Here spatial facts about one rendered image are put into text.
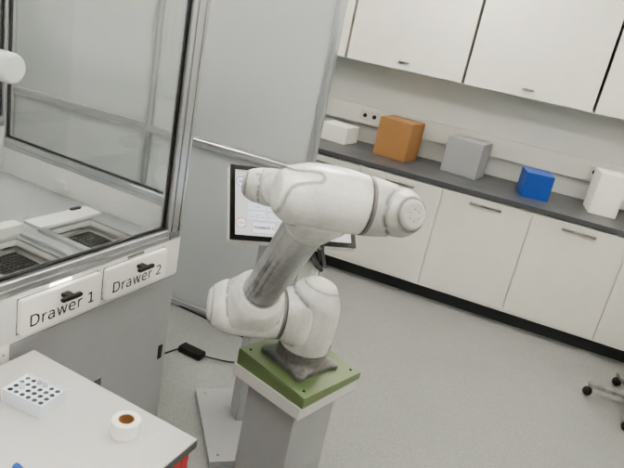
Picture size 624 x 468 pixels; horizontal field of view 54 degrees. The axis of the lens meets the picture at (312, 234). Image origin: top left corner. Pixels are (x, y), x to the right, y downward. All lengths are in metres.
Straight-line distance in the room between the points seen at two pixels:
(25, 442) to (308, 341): 0.77
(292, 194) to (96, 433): 0.79
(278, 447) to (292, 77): 1.91
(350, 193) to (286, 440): 0.94
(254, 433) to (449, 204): 2.74
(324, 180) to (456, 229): 3.24
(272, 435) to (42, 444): 0.69
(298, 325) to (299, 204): 0.63
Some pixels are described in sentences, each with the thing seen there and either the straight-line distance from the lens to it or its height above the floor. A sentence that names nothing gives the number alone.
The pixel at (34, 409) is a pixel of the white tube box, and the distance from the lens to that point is 1.67.
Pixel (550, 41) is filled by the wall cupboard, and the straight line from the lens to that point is 4.58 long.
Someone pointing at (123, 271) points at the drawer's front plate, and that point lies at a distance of 2.08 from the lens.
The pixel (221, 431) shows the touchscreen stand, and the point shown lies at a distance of 2.82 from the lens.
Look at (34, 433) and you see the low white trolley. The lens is 1.64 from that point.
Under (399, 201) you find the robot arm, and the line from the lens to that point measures 1.24.
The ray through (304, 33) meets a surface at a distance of 3.17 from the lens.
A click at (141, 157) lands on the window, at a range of 2.03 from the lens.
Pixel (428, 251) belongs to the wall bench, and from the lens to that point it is 4.47.
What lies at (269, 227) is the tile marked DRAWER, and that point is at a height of 1.01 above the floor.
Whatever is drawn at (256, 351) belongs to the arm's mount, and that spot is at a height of 0.81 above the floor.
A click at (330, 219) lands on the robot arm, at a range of 1.22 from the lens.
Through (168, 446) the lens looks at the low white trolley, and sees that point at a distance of 1.60.
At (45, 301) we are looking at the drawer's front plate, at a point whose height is 0.90.
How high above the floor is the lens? 1.79
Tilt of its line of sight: 19 degrees down
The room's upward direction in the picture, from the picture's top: 12 degrees clockwise
